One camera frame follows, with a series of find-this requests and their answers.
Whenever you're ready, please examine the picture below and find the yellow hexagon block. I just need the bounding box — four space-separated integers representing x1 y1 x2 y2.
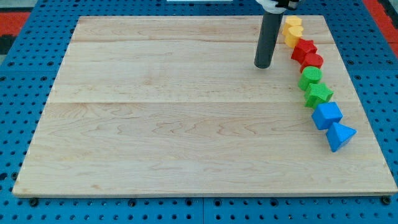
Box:
282 16 302 35

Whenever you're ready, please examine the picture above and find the green cylinder block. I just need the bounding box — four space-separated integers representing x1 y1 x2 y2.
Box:
298 66 323 91

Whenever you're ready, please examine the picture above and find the green star block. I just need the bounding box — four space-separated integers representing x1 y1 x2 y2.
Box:
304 83 334 109

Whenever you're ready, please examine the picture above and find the red cylinder block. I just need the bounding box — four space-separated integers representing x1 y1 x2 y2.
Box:
300 54 324 73

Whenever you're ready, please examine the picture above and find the light wooden board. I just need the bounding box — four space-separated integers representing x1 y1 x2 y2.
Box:
12 16 397 198

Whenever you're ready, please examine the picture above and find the yellow heart block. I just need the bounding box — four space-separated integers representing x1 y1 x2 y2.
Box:
284 26 304 49

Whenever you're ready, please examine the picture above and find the blue triangle block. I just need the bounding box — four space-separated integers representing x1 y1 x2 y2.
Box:
326 122 357 152

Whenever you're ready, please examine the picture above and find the red star block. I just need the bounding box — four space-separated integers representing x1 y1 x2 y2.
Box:
291 39 318 64

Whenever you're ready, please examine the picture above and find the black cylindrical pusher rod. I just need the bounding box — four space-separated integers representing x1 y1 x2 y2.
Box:
254 12 284 68

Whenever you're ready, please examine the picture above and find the blue cube block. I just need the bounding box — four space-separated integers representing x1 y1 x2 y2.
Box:
312 102 343 130

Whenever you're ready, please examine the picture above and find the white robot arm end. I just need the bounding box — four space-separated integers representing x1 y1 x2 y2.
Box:
256 0 302 14

